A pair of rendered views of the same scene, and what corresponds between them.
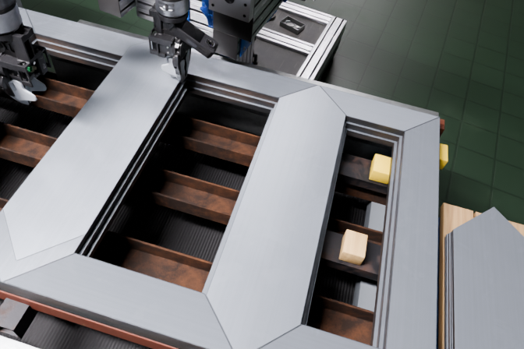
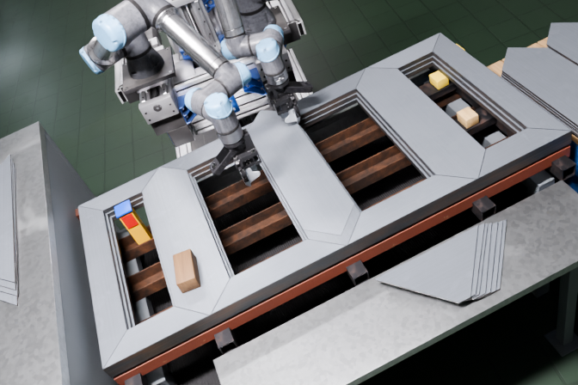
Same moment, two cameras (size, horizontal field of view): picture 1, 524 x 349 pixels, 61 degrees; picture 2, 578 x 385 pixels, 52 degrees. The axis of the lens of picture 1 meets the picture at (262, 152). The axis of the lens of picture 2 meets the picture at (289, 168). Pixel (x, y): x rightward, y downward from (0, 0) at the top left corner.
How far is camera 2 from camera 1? 1.23 m
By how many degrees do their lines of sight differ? 13
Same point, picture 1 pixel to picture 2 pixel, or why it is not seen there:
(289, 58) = not seen: hidden behind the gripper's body
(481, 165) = not seen: hidden behind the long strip
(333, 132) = (402, 79)
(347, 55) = (309, 73)
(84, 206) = (336, 197)
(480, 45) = not seen: outside the picture
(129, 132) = (310, 160)
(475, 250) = (519, 69)
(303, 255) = (454, 129)
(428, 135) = (445, 44)
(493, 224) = (515, 54)
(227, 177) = not seen: hidden behind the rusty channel
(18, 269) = (347, 236)
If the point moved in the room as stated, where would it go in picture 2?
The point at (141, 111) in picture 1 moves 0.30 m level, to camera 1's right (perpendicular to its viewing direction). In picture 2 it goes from (300, 149) to (369, 106)
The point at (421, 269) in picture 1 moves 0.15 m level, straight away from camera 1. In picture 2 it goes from (507, 93) to (502, 66)
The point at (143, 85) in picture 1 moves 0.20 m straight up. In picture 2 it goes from (283, 139) to (267, 97)
